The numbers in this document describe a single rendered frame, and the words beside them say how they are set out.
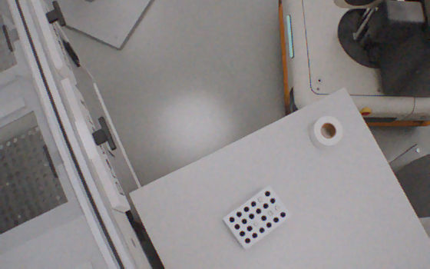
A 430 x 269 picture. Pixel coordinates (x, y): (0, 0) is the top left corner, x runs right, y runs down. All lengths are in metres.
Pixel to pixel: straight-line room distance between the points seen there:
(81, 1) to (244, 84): 0.87
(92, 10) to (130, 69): 0.36
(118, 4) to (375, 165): 1.41
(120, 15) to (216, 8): 0.44
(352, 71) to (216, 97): 0.59
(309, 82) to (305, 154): 0.62
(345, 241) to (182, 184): 0.40
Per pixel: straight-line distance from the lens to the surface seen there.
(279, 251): 0.96
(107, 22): 1.98
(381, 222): 1.03
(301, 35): 1.66
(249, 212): 0.92
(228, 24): 1.96
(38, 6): 1.00
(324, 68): 1.62
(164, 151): 1.76
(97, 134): 0.85
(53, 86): 0.82
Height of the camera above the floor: 1.71
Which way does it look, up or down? 74 degrees down
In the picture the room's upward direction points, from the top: 4 degrees clockwise
